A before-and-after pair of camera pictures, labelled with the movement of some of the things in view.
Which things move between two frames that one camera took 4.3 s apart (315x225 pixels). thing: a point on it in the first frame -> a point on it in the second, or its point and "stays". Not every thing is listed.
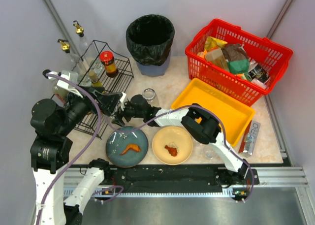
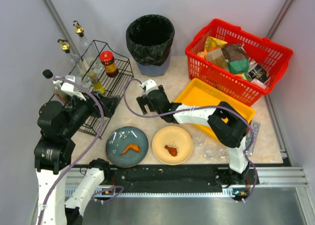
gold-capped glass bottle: [83, 79] stays
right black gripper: [130, 109] -> [144, 103]
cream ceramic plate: [173, 137] stays
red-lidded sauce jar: [107, 57] stays
